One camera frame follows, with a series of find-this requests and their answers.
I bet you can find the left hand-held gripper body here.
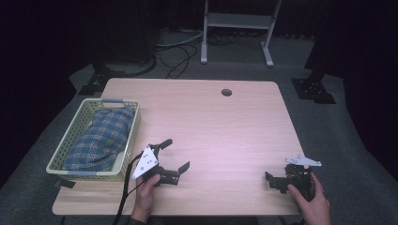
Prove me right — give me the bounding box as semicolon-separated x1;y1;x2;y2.
130;142;181;187

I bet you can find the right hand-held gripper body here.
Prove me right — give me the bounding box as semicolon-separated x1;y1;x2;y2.
274;154;323;202

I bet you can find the blue plaid cloth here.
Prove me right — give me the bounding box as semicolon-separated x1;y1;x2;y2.
61;106;136;173

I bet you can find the pale green plastic basket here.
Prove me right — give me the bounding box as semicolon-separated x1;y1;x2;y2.
45;97;142;183

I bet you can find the person's left hand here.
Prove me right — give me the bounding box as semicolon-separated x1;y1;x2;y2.
130;173;162;223

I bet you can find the person's right hand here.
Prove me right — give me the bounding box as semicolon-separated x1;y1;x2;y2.
286;172;332;225

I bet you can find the black table clamp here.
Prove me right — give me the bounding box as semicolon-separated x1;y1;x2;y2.
52;177;77;189

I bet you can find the black stand base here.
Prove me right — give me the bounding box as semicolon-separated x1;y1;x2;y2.
77;60;127;97
290;69;338;105

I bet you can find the white metal stand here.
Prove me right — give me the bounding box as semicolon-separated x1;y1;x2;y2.
200;0;283;68

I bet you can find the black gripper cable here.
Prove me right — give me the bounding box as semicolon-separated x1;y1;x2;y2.
112;151;145;225

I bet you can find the thick black floor cable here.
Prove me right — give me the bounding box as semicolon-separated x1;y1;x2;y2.
107;54;158;79

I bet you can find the thin black floor cable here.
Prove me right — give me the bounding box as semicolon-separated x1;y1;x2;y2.
155;42;199;80

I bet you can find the white floor cable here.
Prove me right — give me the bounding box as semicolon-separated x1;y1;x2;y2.
155;30;205;49

